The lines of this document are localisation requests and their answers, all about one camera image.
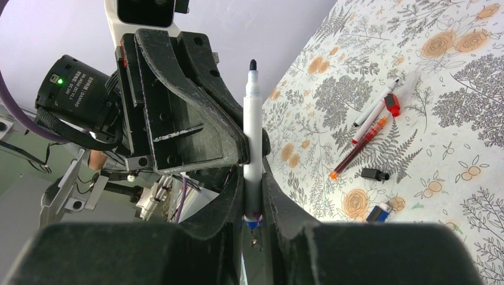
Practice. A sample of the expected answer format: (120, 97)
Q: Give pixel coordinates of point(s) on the black marker cap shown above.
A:
(374, 175)

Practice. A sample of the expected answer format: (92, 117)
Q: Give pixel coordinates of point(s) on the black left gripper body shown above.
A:
(135, 130)

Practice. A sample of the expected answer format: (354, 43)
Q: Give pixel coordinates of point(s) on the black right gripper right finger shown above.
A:
(299, 249)

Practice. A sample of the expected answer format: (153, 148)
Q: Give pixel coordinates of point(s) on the white marker red end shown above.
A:
(368, 122)

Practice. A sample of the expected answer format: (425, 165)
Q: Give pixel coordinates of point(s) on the orange red pen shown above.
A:
(359, 146)

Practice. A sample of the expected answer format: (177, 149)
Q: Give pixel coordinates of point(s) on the floral table mat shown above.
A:
(444, 152)

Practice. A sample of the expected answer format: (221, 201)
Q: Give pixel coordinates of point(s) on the red marker cap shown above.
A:
(392, 104)

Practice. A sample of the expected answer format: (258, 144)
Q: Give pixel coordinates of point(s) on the white marker blue end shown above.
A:
(252, 128)

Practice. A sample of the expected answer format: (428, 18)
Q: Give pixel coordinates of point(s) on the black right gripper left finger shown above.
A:
(203, 249)

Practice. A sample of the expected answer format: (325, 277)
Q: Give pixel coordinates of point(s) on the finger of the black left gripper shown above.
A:
(166, 94)
(216, 145)

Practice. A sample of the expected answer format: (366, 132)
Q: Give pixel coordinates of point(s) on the clear pen cap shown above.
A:
(408, 84)

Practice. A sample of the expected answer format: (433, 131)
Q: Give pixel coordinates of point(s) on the white marker black tip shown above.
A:
(361, 119)

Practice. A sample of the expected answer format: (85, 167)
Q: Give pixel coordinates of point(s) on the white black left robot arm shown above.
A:
(83, 106)

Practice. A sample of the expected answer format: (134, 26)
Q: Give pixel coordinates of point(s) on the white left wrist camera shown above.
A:
(129, 15)

